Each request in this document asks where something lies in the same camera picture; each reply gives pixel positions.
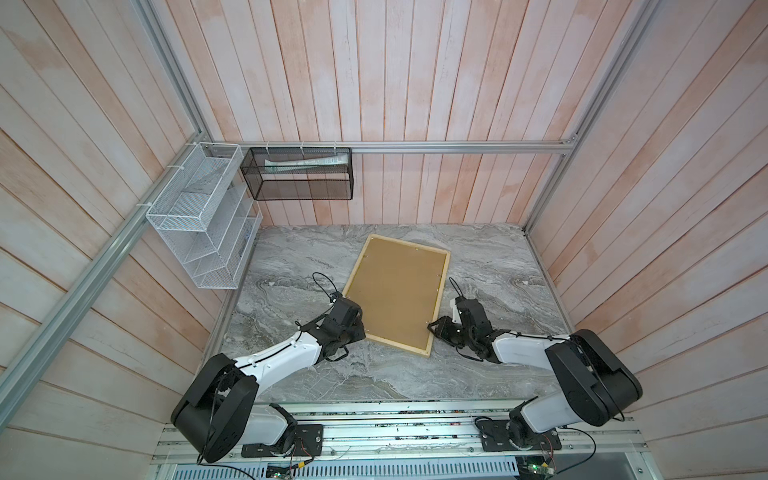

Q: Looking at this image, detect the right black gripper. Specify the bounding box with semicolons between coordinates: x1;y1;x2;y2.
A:
426;314;474;347

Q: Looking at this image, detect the brown backing board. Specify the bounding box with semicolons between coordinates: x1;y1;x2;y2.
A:
347;237;448;352

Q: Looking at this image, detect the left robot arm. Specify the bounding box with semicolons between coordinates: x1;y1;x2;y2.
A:
171;293;365;463

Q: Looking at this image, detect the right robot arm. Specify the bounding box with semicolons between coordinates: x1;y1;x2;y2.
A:
428;296;643;450

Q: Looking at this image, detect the paper in black basket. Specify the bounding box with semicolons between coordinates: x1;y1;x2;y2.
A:
263;154;350;174

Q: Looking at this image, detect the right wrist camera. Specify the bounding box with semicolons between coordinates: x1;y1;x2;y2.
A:
450;298;462;325

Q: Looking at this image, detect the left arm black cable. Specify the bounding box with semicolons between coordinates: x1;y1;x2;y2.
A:
195;271;343;480

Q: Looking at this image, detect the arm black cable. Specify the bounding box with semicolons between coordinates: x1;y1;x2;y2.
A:
195;271;343;480
448;275;599;480

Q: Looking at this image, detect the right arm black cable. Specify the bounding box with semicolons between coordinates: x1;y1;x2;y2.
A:
448;275;599;480

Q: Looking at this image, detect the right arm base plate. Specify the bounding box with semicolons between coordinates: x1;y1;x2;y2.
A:
473;416;562;452

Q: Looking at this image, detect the aluminium rail platform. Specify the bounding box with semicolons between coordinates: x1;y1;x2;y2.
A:
147;400;661;479

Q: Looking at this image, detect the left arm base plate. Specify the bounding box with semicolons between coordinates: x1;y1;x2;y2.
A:
241;424;324;458

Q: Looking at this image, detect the black wire mesh basket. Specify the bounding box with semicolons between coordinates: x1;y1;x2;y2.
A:
240;146;355;201

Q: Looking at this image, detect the white wire mesh shelf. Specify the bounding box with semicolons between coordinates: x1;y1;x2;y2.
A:
146;142;262;290

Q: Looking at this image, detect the aluminium frame profile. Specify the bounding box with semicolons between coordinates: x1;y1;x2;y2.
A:
1;1;660;428

